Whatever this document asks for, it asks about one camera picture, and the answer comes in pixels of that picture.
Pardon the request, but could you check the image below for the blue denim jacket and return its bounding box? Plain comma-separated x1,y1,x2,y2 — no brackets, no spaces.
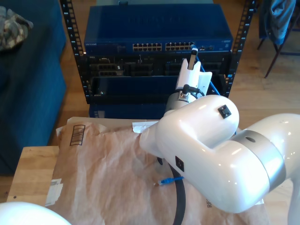
258,0,297,45

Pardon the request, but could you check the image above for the long white tape strip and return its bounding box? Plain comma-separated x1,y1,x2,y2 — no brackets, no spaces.
132,120,160,134

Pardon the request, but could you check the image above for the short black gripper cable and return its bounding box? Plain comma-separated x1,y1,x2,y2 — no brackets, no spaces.
175,84,206,98

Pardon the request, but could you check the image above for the blue sofa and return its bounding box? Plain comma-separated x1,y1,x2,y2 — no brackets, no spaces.
0,0,67,176

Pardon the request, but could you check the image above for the blue flat metal box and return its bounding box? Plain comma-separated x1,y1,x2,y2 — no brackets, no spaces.
88,103,168,120

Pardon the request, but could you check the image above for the brown paper mailer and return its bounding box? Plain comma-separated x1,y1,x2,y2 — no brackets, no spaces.
41,116,270,225

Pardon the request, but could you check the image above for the dark metal chair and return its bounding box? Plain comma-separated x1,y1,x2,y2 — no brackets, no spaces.
256,0,300,79

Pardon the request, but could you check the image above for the black rack server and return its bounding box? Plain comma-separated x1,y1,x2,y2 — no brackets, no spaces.
85,54,232,77

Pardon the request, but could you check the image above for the white printed label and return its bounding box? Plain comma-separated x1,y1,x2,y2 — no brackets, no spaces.
44,179,64,208

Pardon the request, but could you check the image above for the black server rack frame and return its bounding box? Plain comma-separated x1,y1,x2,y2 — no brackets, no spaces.
59,0,256,105

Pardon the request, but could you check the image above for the blue network cable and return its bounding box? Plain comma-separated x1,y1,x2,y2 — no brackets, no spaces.
157,41,222,187

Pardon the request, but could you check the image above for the camouflage cloth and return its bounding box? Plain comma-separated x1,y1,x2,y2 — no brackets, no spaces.
0,6,34,52

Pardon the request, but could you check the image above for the blue network switch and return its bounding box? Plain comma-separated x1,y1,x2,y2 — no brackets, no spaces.
83,4,234,55

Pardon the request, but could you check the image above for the black rack shelf tray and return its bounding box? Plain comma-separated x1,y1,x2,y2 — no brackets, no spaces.
90,74,228,104

